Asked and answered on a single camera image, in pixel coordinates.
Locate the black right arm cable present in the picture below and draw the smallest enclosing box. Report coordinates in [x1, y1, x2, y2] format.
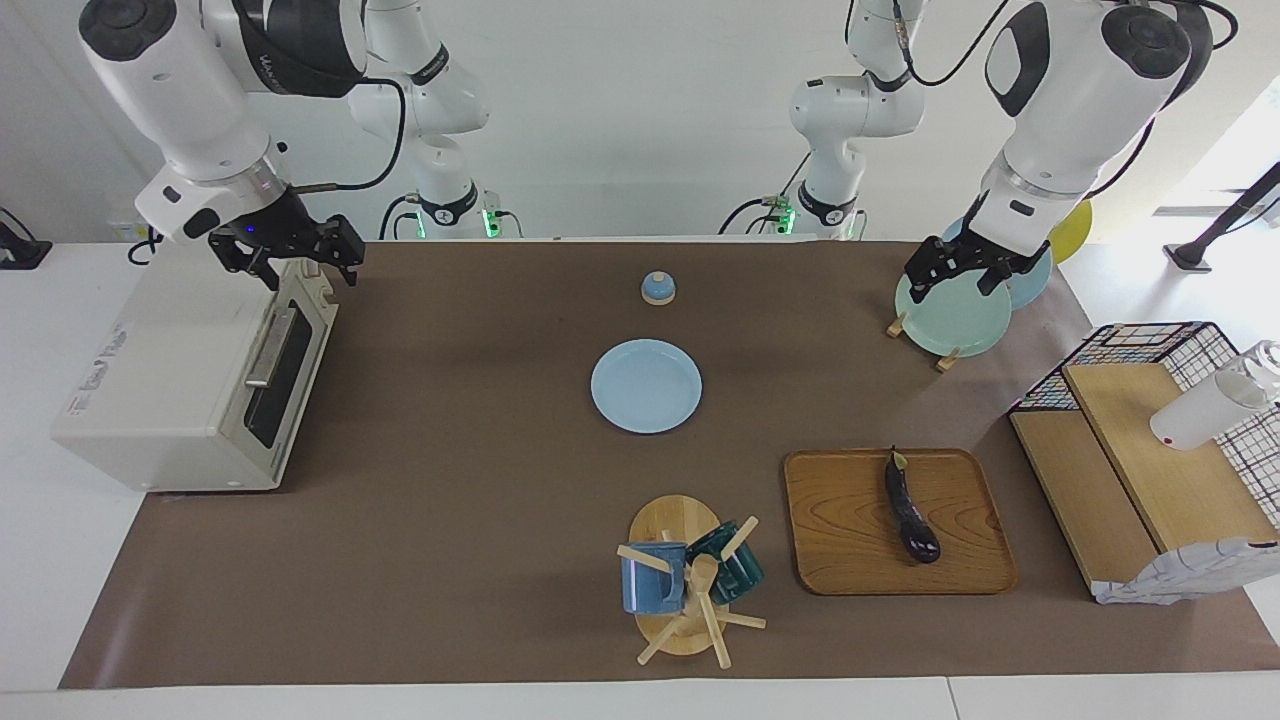
[290, 78, 407, 191]

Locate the small black stand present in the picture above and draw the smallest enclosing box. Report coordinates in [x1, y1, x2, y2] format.
[0, 207, 53, 271]

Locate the black wire basket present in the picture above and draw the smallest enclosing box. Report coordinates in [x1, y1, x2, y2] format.
[1008, 322, 1280, 531]

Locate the large light blue plate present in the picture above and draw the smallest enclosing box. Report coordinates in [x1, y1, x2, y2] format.
[940, 215, 1054, 311]

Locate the dark green mug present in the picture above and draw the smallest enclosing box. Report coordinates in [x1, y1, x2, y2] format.
[686, 520, 765, 605]

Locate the white patterned cloth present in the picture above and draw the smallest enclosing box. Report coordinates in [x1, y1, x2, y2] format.
[1093, 537, 1280, 606]

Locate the wooden mug tree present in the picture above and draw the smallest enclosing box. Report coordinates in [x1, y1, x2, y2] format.
[616, 495, 768, 669]

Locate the yellow plate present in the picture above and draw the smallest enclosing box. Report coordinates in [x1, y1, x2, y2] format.
[1048, 198, 1093, 265]

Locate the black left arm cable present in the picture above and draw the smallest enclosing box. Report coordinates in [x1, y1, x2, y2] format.
[1085, 115, 1157, 199]

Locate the white cup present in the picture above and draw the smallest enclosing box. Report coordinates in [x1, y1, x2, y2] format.
[1149, 340, 1280, 451]

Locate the blue mug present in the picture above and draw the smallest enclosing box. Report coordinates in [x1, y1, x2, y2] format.
[620, 541, 689, 615]

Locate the brown table mat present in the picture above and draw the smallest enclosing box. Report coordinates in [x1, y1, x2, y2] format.
[58, 240, 1280, 691]

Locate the wooden shelf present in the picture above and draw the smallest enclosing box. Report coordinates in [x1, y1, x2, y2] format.
[1008, 362, 1280, 601]

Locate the white toaster oven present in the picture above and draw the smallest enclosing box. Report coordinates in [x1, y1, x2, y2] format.
[52, 240, 341, 493]

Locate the purple eggplant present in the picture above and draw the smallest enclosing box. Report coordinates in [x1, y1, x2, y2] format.
[884, 447, 942, 564]

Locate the glass oven door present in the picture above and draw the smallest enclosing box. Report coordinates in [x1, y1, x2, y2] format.
[230, 262, 341, 491]

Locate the pale green plate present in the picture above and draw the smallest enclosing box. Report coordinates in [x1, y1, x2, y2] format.
[894, 262, 1013, 358]

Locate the wooden plate rack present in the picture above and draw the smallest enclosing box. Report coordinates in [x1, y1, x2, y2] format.
[886, 312, 963, 373]

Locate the small light blue plate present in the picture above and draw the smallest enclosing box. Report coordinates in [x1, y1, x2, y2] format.
[590, 339, 703, 434]

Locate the wooden tray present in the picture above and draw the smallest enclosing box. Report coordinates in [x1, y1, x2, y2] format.
[783, 448, 1020, 597]

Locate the long black stand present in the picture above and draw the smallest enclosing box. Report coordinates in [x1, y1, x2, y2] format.
[1163, 160, 1280, 273]

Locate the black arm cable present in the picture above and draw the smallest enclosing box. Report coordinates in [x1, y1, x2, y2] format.
[290, 78, 407, 191]
[1085, 115, 1157, 199]

